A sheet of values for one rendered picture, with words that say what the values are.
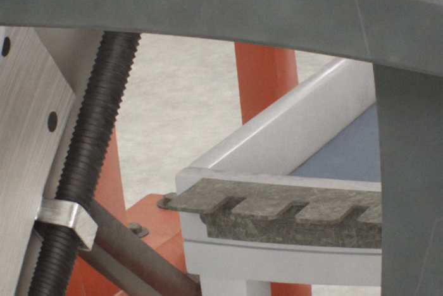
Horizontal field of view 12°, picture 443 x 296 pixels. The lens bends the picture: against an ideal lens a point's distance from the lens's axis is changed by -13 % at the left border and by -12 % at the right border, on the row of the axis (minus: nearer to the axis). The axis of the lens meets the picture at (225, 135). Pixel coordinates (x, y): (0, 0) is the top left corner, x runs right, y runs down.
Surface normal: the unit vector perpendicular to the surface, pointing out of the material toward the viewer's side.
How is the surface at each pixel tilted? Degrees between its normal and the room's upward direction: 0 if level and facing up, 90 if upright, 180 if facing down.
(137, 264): 90
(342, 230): 90
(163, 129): 0
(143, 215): 0
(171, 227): 0
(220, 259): 90
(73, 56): 90
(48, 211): 40
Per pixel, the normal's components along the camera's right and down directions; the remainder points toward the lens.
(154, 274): 0.88, 0.07
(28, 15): -0.58, 0.32
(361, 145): -0.09, -0.94
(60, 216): -0.37, -0.51
